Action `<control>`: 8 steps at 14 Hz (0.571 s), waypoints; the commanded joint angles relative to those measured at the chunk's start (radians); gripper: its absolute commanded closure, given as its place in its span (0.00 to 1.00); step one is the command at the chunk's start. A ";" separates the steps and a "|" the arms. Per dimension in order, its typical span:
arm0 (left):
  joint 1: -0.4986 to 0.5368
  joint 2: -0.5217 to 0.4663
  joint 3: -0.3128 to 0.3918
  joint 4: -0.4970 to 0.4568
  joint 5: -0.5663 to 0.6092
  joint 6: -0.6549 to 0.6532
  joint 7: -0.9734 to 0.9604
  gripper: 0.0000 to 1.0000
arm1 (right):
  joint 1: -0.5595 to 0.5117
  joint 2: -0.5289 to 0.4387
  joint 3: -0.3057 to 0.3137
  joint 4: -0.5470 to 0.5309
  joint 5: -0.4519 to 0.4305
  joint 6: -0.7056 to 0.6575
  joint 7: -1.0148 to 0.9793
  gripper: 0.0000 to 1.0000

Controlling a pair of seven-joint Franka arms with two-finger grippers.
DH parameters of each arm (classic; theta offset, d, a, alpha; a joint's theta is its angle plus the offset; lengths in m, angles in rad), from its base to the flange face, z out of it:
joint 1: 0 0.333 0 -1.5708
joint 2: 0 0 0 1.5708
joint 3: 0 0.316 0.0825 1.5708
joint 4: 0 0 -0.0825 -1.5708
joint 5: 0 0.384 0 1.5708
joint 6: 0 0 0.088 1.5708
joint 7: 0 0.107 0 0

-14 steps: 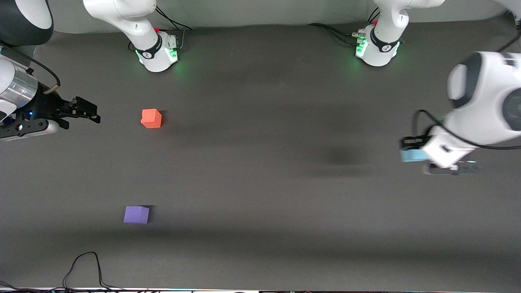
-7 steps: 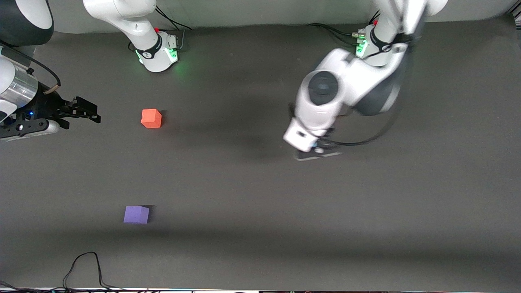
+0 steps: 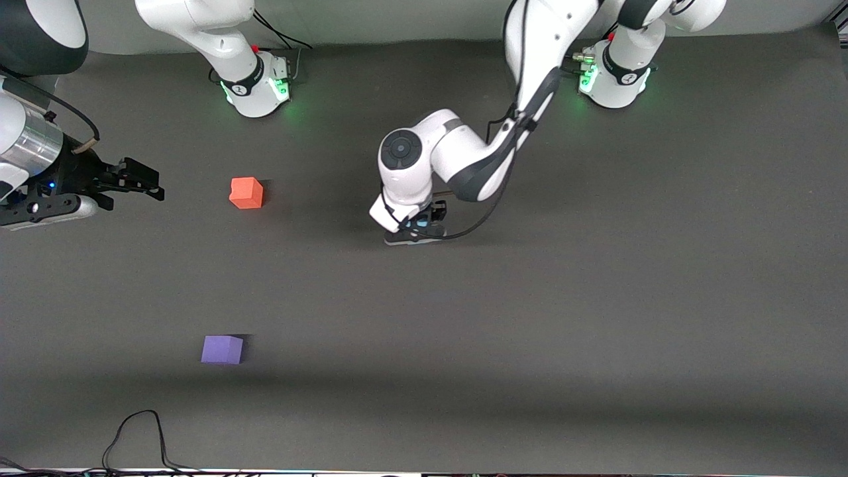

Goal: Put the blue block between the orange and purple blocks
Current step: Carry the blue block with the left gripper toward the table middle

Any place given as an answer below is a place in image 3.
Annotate orange foam block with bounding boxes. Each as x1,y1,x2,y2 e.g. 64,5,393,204
229,177,264,210

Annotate black left arm base cables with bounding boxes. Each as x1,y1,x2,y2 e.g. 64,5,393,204
560,13,620,75

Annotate dark grey table mat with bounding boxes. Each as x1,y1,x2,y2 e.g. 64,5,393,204
0,30,848,474

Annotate black looped table cable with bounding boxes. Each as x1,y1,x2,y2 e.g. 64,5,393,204
103,409,199,474

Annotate purple foam block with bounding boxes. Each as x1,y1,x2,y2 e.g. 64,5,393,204
201,335,244,365

